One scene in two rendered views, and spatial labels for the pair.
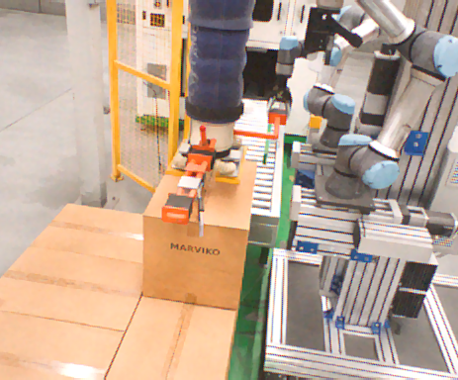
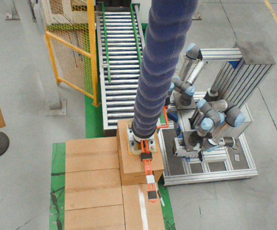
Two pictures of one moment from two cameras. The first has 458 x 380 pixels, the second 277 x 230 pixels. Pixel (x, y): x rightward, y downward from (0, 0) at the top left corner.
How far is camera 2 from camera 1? 1.76 m
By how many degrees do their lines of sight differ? 33
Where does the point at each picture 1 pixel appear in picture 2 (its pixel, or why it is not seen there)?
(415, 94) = (226, 129)
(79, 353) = (112, 218)
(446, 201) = (231, 132)
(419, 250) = (222, 159)
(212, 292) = not seen: hidden behind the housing
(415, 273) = not seen: hidden behind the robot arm
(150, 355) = (135, 211)
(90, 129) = (50, 81)
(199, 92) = (141, 132)
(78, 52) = (37, 53)
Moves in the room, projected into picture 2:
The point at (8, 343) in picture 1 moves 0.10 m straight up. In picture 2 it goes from (87, 222) to (86, 221)
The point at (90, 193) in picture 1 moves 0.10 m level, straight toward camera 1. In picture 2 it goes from (54, 104) to (57, 110)
